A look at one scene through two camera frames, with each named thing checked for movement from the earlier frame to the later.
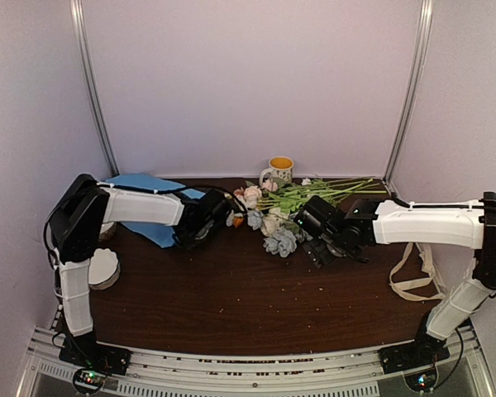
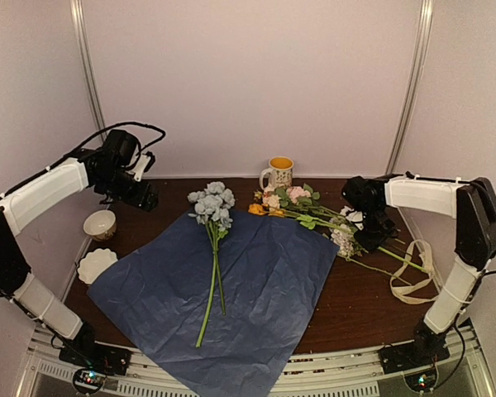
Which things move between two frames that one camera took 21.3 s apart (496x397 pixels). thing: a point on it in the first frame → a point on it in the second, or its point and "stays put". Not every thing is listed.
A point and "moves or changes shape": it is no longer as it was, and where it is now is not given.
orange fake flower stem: x=238 y=222 → x=260 y=209
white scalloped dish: x=103 y=269 stays put
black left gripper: x=188 y=243 → x=138 y=199
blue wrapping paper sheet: x=161 y=234 → x=221 y=308
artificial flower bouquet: x=283 y=242 → x=212 y=207
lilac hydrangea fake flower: x=288 y=196 moves or changes shape
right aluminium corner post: x=412 y=93 stays put
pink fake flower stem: x=250 y=196 → x=302 y=197
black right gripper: x=317 y=255 → x=372 y=243
